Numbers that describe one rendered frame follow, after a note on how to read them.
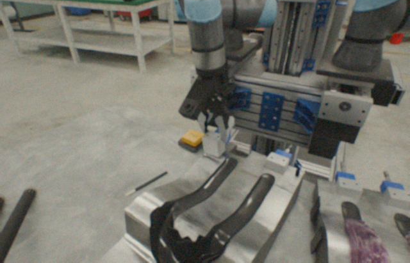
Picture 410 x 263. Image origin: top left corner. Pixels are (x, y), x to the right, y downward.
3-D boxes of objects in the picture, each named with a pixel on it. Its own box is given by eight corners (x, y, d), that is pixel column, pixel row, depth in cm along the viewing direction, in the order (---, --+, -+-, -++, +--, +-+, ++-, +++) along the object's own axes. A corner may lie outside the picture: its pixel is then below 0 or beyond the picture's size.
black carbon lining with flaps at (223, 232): (227, 160, 75) (229, 134, 69) (280, 184, 67) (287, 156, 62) (135, 258, 51) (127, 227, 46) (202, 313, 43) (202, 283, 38)
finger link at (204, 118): (216, 128, 77) (219, 103, 71) (205, 139, 73) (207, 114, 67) (207, 123, 78) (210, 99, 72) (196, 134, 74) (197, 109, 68)
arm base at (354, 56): (333, 54, 101) (341, 27, 95) (378, 60, 95) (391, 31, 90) (328, 67, 90) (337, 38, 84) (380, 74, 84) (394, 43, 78)
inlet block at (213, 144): (227, 128, 82) (226, 114, 79) (241, 132, 79) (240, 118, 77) (204, 152, 74) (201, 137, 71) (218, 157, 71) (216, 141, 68)
